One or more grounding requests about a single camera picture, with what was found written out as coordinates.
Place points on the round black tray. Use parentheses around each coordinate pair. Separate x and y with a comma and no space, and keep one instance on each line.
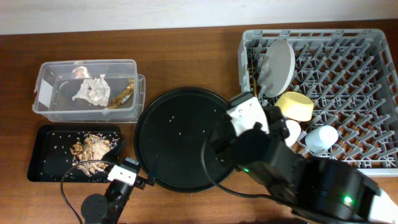
(174,127)

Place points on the pink plastic cup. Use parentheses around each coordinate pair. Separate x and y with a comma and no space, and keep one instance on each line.
(294,131)

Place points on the wooden chopstick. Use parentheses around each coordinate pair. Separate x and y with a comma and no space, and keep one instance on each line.
(255,87)

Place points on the blue plastic cup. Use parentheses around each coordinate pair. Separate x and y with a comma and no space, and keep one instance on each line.
(321,138)

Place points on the grey dishwasher rack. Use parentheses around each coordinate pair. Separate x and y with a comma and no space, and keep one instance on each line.
(350,76)

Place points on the yellow bowl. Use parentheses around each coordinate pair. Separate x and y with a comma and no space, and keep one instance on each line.
(295,106)

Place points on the food scraps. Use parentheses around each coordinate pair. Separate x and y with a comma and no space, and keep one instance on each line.
(76,155)

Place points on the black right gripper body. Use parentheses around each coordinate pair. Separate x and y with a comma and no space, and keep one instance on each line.
(278,129)

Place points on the white tissue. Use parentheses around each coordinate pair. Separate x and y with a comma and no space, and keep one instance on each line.
(95,91)

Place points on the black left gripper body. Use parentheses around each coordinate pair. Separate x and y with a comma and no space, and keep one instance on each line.
(140,183)

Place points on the grey plate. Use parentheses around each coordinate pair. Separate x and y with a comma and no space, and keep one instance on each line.
(278,67)

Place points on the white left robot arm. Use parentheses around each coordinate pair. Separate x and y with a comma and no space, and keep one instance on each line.
(107,208)

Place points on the brown gold snack wrapper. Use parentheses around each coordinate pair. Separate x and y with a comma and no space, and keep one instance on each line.
(123,97)

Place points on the clear plastic bin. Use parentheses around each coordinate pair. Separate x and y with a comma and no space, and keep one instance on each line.
(58,82)

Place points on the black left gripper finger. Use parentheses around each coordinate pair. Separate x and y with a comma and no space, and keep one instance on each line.
(152,175)
(113,155)

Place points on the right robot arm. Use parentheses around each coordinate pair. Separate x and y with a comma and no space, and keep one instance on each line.
(317,189)

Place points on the black rectangular tray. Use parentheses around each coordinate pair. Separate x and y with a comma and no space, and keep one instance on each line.
(34,166)

